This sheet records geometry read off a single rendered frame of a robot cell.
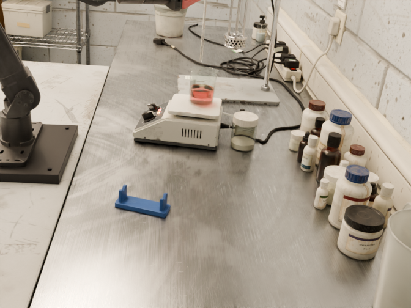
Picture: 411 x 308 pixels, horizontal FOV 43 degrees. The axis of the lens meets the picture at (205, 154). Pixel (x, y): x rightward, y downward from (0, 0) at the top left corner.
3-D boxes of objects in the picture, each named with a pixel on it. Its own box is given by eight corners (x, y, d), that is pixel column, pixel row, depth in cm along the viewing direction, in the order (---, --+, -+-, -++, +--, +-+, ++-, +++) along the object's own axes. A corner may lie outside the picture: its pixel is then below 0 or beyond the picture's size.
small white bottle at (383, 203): (370, 228, 98) (381, 188, 94) (367, 218, 101) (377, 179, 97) (388, 230, 97) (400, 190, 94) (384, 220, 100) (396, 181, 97)
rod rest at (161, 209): (114, 207, 97) (114, 190, 95) (121, 198, 100) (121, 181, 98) (164, 218, 95) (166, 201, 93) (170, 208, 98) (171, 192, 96)
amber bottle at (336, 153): (331, 187, 111) (341, 140, 106) (312, 180, 113) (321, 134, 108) (338, 179, 114) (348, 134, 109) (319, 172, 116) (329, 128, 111)
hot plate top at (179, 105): (166, 113, 118) (166, 110, 118) (174, 96, 129) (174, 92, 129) (218, 120, 118) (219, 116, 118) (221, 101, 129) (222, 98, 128)
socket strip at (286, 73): (284, 81, 172) (285, 68, 170) (264, 49, 208) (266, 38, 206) (300, 82, 173) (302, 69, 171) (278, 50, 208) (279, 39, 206)
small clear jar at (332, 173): (312, 194, 107) (318, 166, 104) (336, 191, 109) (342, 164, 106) (328, 209, 102) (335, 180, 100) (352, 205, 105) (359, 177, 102)
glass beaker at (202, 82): (186, 107, 122) (189, 73, 118) (187, 98, 127) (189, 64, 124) (216, 110, 122) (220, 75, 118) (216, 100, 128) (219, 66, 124)
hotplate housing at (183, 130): (131, 142, 122) (132, 110, 118) (142, 121, 133) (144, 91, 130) (225, 153, 121) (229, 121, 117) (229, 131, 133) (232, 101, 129)
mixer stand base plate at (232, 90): (178, 99, 150) (178, 95, 149) (177, 77, 167) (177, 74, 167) (280, 105, 152) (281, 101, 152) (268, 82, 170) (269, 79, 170)
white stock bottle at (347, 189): (321, 217, 100) (333, 165, 94) (345, 210, 103) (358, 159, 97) (344, 235, 95) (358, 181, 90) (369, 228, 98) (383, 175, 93)
